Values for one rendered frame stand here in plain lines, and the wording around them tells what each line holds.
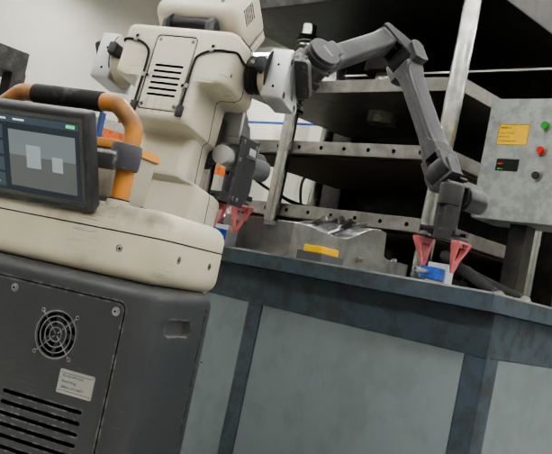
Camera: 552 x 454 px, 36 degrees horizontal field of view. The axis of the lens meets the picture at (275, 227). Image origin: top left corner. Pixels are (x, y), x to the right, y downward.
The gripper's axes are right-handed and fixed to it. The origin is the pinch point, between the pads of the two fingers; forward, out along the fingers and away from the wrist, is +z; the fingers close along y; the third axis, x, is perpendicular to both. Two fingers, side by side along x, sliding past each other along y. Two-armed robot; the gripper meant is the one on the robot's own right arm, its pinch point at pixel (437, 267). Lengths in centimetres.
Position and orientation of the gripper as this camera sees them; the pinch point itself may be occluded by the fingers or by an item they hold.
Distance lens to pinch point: 202.0
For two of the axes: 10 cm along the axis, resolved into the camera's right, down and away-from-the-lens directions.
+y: -7.6, -1.2, 6.4
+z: -2.0, 9.8, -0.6
